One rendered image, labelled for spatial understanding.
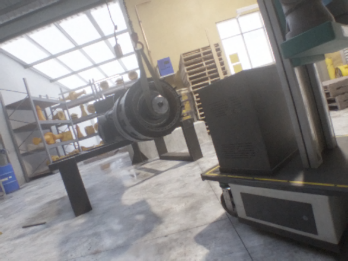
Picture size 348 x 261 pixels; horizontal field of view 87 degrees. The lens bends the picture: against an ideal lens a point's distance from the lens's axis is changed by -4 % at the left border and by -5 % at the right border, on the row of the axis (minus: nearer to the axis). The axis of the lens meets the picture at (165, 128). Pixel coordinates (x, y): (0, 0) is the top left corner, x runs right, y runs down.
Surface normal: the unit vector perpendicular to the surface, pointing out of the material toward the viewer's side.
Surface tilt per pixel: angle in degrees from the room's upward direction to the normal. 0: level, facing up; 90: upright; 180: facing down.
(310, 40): 90
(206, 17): 90
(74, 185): 90
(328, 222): 90
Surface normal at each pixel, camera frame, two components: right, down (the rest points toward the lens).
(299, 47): -0.79, 0.27
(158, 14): -0.04, 0.06
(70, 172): 0.47, -0.11
